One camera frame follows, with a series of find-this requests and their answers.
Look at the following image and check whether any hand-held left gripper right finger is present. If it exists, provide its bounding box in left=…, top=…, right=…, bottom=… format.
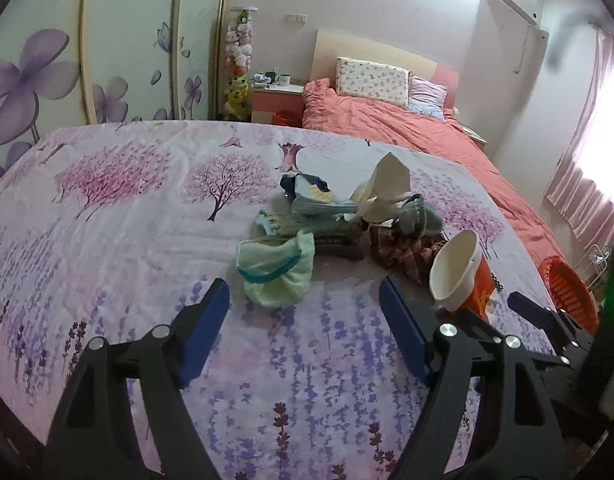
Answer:
left=379, top=276, right=570, bottom=480

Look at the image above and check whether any white orange paper cup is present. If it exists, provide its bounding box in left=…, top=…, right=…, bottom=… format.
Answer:
left=429, top=230, right=498, bottom=324

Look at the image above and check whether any pink white nightstand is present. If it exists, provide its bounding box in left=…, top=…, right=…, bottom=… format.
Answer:
left=251, top=84, right=306, bottom=128

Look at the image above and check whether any striped pink pillow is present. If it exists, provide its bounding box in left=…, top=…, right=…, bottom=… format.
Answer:
left=407, top=76, right=449, bottom=121

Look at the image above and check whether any bed with coral duvet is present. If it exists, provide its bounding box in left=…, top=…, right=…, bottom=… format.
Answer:
left=302, top=78, right=568, bottom=267

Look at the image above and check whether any pink curtain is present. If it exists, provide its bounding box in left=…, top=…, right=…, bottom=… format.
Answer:
left=544, top=27, right=614, bottom=262

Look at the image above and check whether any floral white pillow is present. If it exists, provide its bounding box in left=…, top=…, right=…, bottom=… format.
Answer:
left=335, top=57, right=412, bottom=110

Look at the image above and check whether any grey blue sock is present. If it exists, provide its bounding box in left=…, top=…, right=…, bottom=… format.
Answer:
left=396, top=194, right=444, bottom=242

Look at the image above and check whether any beige bedside table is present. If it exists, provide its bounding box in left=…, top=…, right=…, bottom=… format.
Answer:
left=459, top=122, right=488, bottom=149

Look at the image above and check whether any floral printed blanket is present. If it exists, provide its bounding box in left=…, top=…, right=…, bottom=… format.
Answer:
left=0, top=120, right=562, bottom=480

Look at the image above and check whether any flower printed wardrobe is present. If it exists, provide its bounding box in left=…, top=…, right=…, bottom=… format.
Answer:
left=0, top=0, right=228, bottom=192

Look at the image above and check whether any clear tube of plush toys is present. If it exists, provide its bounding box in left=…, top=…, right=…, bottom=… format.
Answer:
left=223, top=7, right=258, bottom=122

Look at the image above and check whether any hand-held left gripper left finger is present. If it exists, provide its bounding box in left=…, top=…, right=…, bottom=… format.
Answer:
left=44, top=277, right=232, bottom=480

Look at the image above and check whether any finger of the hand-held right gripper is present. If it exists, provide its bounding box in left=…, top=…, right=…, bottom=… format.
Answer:
left=507, top=291, right=596, bottom=362

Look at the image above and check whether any light green sock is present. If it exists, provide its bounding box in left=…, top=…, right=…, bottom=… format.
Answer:
left=235, top=230, right=316, bottom=308

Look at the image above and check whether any brown plaid cloth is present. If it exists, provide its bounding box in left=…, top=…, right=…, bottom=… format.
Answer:
left=369, top=225, right=448, bottom=282

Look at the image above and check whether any orange plastic basket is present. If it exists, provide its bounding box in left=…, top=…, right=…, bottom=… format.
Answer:
left=538, top=256, right=600, bottom=337

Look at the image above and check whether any white wire rack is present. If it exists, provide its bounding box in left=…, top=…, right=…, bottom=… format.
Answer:
left=579, top=244, right=610, bottom=306

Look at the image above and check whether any cream paper wrapper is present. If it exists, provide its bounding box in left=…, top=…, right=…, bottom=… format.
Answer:
left=349, top=152, right=414, bottom=224

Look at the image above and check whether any dark blue yellow snack packet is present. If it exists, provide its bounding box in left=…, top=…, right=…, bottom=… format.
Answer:
left=279, top=172, right=338, bottom=203

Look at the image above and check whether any khaki grey sock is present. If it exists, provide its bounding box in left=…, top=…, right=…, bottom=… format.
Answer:
left=276, top=215, right=368, bottom=262

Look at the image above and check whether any white standing air conditioner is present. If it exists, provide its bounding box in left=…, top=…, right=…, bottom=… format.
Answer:
left=481, top=0, right=548, bottom=162

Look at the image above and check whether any beige pink headboard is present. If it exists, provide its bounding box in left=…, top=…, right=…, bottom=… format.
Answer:
left=311, top=28, right=460, bottom=107

